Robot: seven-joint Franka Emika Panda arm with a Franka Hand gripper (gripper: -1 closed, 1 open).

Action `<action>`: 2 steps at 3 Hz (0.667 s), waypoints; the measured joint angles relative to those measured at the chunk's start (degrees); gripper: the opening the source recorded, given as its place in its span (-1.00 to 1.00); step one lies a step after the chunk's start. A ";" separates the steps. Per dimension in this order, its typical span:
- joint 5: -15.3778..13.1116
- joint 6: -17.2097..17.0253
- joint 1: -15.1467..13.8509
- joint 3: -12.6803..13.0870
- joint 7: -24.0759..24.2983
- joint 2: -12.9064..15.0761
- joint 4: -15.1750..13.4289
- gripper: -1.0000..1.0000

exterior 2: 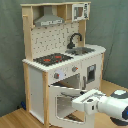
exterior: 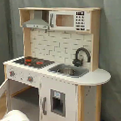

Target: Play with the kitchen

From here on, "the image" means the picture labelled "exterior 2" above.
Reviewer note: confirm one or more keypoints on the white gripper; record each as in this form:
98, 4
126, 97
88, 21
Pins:
88, 102

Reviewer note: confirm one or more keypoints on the white oven door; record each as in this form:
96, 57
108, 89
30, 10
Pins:
60, 106

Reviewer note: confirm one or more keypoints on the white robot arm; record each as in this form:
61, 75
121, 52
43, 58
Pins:
115, 106

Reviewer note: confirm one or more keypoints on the wooden toy kitchen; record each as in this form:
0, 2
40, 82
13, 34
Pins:
46, 40

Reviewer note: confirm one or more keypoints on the white cabinet door with dispenser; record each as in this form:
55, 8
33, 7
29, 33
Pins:
91, 72

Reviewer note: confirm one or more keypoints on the right red oven knob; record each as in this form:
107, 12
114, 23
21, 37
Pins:
74, 68

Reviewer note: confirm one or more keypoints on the red oven knob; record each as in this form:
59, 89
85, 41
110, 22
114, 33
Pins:
74, 68
56, 75

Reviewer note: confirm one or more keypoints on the left red oven knob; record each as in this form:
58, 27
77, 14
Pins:
56, 75

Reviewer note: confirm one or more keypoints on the grey toy sink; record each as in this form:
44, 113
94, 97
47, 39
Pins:
79, 51

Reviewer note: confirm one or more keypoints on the black toy stovetop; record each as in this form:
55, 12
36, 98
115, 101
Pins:
52, 59

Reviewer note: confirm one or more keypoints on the black toy faucet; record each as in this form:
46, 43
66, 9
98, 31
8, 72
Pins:
72, 42

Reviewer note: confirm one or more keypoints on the white toy microwave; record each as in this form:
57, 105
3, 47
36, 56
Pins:
80, 11

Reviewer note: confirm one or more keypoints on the grey range hood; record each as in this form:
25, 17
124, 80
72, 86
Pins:
48, 18

